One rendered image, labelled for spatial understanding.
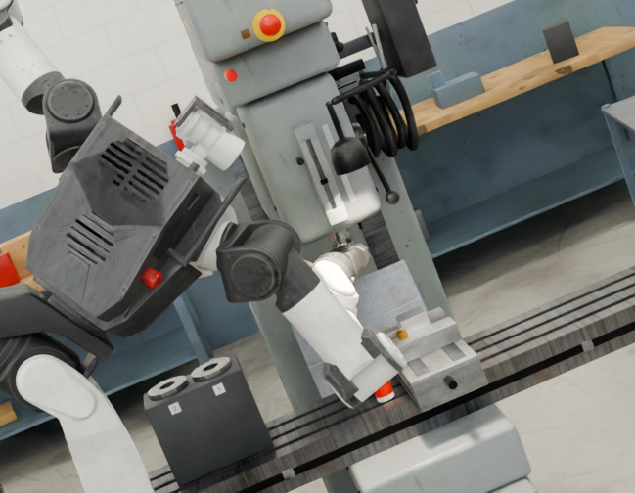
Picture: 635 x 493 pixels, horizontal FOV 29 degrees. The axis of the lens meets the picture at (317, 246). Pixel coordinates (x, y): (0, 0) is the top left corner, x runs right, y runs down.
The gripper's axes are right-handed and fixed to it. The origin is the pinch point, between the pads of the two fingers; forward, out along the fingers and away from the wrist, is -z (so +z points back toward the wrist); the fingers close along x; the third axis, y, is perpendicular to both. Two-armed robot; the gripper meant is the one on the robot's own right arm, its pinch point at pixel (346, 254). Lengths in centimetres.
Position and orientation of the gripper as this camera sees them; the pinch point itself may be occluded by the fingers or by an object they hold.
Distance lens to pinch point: 258.5
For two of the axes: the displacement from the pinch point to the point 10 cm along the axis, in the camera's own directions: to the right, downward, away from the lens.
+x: -9.0, 2.7, 3.5
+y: 3.6, 9.1, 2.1
